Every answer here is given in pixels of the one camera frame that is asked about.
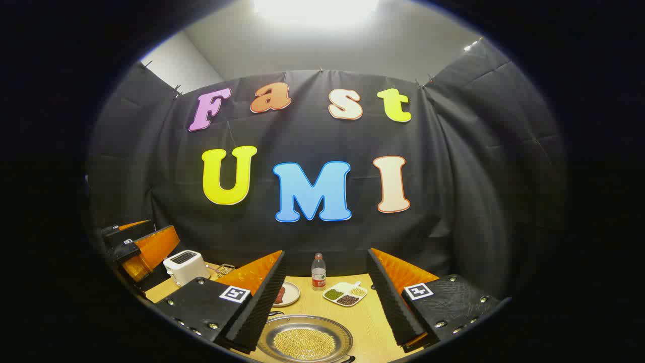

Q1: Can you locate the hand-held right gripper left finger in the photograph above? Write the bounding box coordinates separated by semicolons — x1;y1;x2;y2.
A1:
154;250;287;354

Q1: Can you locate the clear plastic water bottle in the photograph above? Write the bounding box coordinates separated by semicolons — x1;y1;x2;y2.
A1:
311;253;327;292

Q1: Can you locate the large ceiling light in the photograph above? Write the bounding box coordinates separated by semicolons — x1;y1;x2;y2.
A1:
252;0;379;28

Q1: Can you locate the white divided dish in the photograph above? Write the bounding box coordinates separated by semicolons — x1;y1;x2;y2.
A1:
322;281;368;308

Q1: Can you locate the white toaster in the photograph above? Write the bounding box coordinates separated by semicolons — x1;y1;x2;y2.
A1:
163;250;210;287

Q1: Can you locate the steel pot with black handles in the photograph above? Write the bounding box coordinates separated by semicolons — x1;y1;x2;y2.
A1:
256;310;356;363

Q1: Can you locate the black backdrop cloth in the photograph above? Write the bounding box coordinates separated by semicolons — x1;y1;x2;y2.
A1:
86;38;570;303

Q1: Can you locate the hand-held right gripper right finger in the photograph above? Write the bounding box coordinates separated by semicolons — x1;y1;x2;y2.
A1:
366;248;512;350

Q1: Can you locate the round white plate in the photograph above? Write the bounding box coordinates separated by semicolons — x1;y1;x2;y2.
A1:
274;281;301;308

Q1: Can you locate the large pile of yellow soybeans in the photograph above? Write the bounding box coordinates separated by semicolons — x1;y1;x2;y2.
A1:
272;328;337;361

